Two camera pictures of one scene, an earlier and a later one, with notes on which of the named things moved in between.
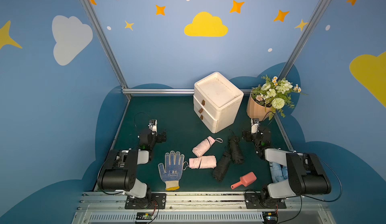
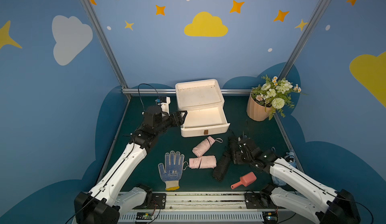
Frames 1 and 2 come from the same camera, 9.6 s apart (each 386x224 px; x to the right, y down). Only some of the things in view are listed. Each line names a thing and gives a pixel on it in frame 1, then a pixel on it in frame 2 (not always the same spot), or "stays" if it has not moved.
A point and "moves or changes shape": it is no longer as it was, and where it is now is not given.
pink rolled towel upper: [199, 148] stays
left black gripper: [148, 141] -> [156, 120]
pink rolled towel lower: [203, 162] stays
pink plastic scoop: [245, 180] stays
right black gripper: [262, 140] -> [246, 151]
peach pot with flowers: [272, 96] stays
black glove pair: [222, 163] stays
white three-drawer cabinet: [216, 102] moves or changes shape
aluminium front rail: [110, 208] stays
